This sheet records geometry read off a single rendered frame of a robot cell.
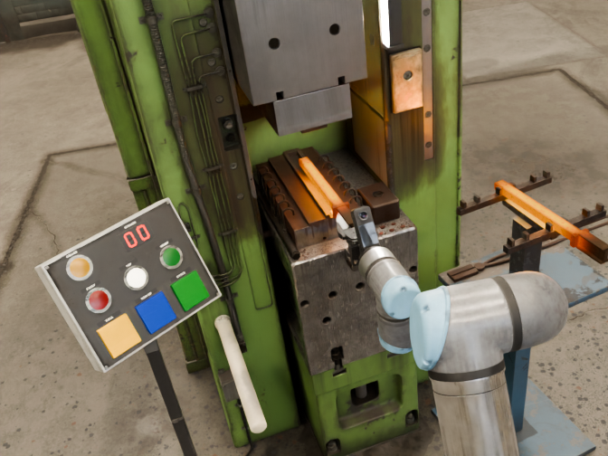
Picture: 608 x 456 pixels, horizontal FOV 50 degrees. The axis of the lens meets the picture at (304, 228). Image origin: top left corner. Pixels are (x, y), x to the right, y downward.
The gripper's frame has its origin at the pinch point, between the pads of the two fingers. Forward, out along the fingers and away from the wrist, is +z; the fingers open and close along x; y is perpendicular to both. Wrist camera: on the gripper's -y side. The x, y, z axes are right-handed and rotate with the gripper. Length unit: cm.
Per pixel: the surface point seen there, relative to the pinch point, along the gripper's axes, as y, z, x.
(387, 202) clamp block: 6.4, 7.8, 16.0
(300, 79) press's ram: -36.0, 7.8, -5.1
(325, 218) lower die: 5.6, 7.4, -3.1
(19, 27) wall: 100, 635, -135
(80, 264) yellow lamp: -12, -8, -66
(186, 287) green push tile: 2.5, -8.4, -44.7
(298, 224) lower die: 6.6, 9.6, -10.5
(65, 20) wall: 99, 623, -86
